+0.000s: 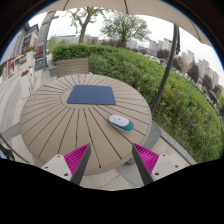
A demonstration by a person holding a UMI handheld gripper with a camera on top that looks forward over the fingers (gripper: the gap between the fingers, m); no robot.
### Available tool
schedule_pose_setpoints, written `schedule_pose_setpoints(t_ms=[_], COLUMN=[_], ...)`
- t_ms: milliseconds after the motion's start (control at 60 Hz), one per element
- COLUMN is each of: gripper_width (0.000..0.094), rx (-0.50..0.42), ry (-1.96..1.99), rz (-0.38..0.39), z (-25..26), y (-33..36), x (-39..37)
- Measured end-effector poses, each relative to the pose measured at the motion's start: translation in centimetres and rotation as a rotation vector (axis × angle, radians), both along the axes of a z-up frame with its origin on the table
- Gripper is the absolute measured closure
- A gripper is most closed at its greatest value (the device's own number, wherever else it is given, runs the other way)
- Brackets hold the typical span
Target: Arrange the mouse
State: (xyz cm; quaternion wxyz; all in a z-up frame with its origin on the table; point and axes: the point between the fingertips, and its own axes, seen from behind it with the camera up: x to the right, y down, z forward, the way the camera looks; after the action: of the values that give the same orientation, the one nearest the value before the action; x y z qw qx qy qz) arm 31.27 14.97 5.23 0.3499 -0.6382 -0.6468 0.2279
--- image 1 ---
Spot white and teal computer mouse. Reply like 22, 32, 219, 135
107, 114, 135, 133

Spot round leafy green tree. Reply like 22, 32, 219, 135
99, 11, 153, 48

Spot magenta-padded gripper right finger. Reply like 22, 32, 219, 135
131, 143, 183, 186

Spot tall grey sign pillar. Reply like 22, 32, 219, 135
34, 10, 58, 72

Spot white square planter box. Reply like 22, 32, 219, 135
19, 69, 36, 100

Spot dark curved umbrella pole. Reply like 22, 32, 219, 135
150, 23, 181, 114

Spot distant apartment buildings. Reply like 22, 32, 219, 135
53, 33, 224, 98

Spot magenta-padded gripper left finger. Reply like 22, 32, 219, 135
41, 143, 92, 186

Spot tall white planter with flowers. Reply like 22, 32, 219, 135
24, 45, 36, 69

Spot storefront building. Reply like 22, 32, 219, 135
0, 23, 40, 85

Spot blue rectangular mouse pad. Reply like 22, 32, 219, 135
66, 84, 117, 106

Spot bare-trunked sparse tree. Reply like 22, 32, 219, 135
65, 6, 108, 44

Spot brown slatted wooden chair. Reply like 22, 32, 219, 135
55, 57, 90, 79

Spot beige patio umbrella canopy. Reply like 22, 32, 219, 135
39, 0, 214, 48

